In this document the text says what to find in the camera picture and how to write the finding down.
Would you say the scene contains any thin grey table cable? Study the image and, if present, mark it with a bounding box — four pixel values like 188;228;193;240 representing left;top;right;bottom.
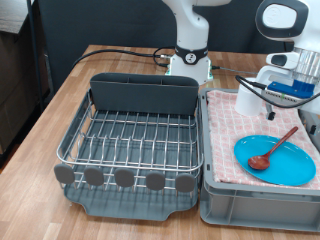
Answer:
211;65;259;76

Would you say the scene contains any pink checked towel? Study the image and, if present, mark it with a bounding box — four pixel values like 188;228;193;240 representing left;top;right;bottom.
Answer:
206;89;320;191

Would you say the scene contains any brown wooden spoon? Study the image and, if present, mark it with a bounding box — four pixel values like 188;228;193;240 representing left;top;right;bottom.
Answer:
247;125;300;171

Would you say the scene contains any black camera cable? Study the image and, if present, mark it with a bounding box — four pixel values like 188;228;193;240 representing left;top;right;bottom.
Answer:
234;75;320;109

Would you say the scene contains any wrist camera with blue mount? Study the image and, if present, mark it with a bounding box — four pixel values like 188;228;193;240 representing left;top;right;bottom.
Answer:
263;79;320;108

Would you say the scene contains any steel wire dish rack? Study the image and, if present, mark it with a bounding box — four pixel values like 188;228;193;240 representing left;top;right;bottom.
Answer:
56;88;205;196

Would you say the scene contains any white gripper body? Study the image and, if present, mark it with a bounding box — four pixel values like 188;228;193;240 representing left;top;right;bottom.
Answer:
254;51;300;88

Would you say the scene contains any thick black table cable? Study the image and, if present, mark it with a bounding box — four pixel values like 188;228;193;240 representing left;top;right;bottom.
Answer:
71;45;177;69

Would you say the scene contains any black metal post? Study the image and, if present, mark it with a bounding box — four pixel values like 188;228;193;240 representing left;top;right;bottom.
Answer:
26;0;46;111

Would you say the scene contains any blue plate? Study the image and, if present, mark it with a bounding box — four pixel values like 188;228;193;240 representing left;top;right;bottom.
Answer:
233;134;317;187

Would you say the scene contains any dark grey utensil holder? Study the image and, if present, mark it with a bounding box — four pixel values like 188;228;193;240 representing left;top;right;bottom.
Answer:
89;72;200;116

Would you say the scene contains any dark cabinet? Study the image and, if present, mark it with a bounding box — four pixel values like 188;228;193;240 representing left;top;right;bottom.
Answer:
0;29;41;158

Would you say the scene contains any light grey panel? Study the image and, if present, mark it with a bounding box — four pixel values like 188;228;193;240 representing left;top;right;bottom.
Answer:
0;0;34;35

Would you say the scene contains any grey plastic crate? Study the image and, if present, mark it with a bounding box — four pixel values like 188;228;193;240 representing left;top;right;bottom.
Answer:
198;87;320;233

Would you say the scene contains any metal dish rack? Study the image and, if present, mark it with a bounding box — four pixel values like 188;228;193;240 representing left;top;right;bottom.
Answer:
63;89;201;222

